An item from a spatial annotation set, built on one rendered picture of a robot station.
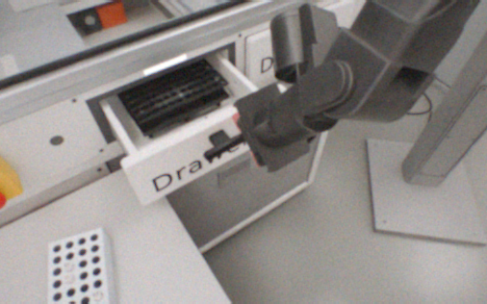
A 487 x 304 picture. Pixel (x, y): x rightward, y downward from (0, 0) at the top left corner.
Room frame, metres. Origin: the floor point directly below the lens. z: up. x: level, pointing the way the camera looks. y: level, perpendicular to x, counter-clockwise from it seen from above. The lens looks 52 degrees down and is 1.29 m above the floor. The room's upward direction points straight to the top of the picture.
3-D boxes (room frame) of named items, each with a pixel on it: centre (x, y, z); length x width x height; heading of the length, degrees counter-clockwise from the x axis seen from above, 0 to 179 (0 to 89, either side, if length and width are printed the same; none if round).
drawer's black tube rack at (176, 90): (0.51, 0.16, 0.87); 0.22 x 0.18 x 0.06; 35
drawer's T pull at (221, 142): (0.32, 0.03, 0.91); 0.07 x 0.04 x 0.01; 125
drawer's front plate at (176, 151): (0.34, 0.05, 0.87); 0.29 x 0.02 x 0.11; 125
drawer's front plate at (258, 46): (0.64, -0.13, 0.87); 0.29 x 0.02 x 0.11; 125
